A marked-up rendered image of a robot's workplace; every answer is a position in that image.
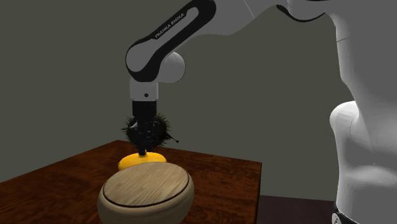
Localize dark brown wooden table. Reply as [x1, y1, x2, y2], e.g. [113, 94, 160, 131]
[0, 139, 263, 224]

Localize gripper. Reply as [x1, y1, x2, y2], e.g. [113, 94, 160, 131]
[132, 100, 158, 156]

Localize black spiky ball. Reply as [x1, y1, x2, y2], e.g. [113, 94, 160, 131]
[121, 113, 180, 148]

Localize light wooden round bowl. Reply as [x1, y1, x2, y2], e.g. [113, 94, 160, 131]
[97, 161, 195, 224]

